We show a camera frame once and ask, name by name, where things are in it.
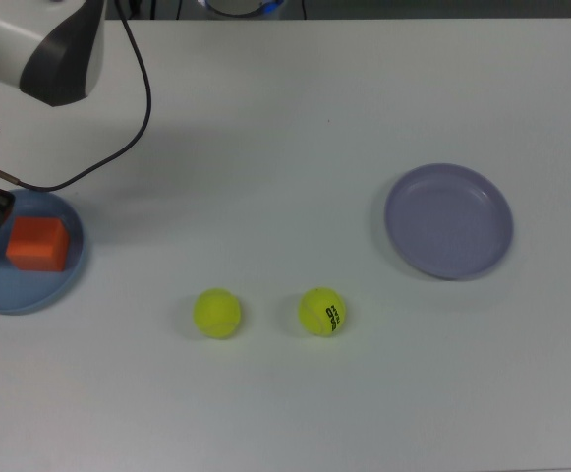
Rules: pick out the orange cube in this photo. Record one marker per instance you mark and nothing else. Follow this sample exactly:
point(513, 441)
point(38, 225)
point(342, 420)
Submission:
point(37, 241)

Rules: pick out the yellow tennis ball black lettering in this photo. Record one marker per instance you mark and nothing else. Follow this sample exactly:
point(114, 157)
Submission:
point(322, 312)

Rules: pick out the round white robot base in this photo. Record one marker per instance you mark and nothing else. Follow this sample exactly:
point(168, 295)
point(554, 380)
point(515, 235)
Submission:
point(241, 7)

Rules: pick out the blue plastic plate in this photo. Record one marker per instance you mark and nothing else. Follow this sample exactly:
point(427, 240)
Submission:
point(19, 290)

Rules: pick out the purple plastic plate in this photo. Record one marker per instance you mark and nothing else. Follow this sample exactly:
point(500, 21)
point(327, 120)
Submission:
point(447, 221)

